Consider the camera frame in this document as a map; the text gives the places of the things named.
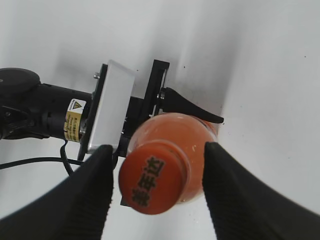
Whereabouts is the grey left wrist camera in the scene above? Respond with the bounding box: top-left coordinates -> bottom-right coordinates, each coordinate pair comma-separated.
87,60 -> 135,154

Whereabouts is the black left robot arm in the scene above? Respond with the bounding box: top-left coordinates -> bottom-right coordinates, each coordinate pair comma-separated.
0,60 -> 224,161

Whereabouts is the orange bottle cap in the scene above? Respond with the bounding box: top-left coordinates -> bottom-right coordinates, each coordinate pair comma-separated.
118,141 -> 189,215

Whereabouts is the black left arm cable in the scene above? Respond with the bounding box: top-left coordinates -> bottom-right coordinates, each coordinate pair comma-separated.
0,139 -> 86,177

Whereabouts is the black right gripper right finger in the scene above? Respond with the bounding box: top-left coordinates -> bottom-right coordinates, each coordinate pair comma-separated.
202,142 -> 320,240

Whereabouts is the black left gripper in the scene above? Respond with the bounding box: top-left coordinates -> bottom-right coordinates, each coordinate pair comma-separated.
77,59 -> 225,161

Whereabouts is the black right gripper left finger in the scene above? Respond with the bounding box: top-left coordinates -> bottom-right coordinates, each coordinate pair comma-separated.
0,145 -> 114,240

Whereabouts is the orange soda bottle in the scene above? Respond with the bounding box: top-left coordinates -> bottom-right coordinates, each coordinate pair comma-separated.
126,113 -> 217,204

